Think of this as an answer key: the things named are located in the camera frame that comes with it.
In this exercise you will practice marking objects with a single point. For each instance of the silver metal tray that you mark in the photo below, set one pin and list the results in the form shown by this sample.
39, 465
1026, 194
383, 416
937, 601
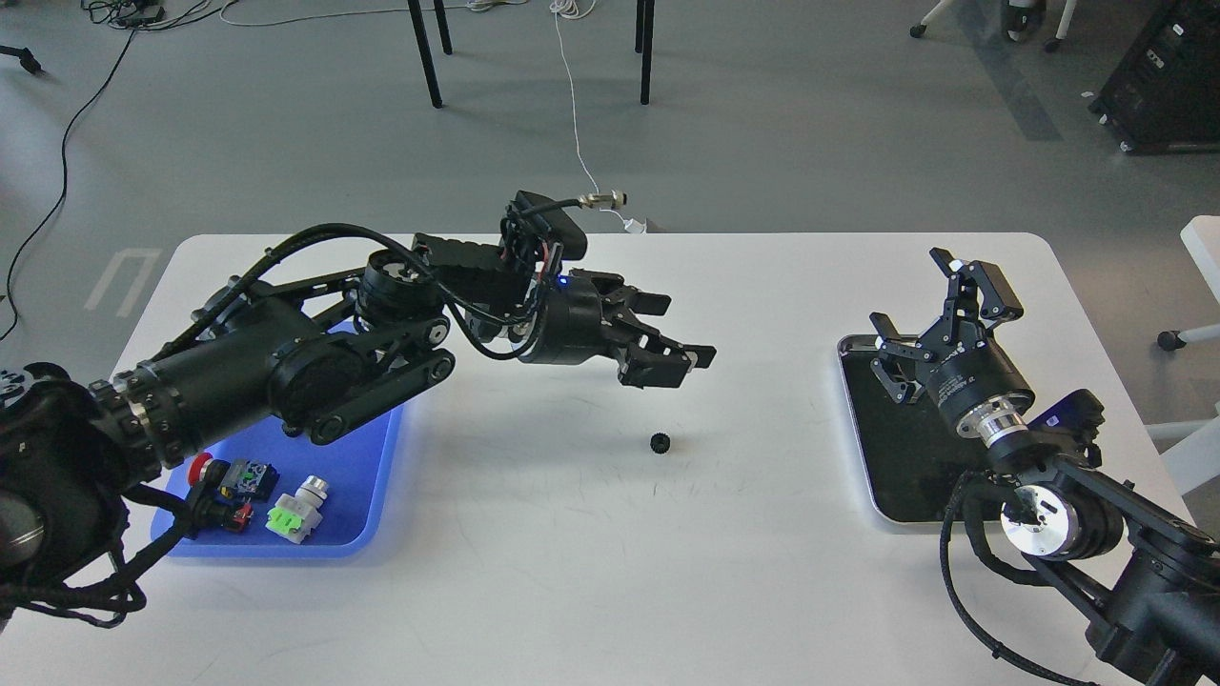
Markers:
909, 457

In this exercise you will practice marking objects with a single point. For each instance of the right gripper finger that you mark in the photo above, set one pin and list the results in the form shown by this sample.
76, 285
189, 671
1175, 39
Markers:
903, 364
979, 300

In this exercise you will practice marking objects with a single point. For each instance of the blue plastic tray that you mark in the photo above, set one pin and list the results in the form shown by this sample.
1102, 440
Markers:
356, 467

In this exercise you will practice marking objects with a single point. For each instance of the black table leg right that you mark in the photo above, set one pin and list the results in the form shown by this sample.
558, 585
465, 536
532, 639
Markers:
644, 38

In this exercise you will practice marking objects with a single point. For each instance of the black table leg left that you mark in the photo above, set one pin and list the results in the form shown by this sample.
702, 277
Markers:
424, 48

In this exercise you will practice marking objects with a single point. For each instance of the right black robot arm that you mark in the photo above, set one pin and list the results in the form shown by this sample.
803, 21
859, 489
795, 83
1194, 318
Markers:
1043, 514

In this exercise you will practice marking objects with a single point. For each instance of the green white push button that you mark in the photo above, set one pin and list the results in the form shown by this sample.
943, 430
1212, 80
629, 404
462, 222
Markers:
295, 516

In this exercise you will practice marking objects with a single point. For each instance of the white office chair base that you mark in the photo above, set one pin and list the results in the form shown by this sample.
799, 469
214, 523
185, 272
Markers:
1020, 20

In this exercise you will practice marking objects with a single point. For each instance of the black equipment case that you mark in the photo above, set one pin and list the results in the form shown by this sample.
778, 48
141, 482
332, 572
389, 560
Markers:
1163, 97

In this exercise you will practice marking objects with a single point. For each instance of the black table leg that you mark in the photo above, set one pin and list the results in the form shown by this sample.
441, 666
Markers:
424, 48
644, 38

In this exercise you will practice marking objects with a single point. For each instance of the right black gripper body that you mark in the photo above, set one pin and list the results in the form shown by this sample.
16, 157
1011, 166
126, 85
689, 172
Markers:
962, 376

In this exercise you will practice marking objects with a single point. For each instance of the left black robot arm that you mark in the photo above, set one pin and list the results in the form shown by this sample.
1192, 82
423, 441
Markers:
329, 330

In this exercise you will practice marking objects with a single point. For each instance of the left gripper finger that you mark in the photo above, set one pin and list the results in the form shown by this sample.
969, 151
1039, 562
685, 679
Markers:
616, 295
652, 361

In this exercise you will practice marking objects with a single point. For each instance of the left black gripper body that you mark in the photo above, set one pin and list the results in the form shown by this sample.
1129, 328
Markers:
573, 327

